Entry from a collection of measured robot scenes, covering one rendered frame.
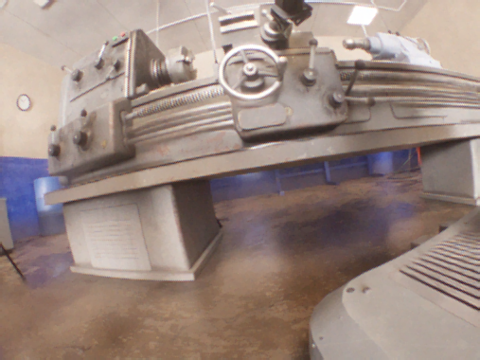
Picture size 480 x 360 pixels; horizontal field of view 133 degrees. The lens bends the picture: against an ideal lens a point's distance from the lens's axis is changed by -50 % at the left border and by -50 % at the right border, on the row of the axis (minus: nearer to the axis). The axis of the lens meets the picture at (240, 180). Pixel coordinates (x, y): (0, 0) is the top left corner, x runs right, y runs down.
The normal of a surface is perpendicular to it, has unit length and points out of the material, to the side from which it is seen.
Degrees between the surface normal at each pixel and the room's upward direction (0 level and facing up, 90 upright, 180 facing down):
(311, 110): 90
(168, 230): 90
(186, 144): 90
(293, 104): 90
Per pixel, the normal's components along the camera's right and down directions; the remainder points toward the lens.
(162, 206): -0.11, 0.02
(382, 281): -0.16, -0.99
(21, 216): 0.98, -0.16
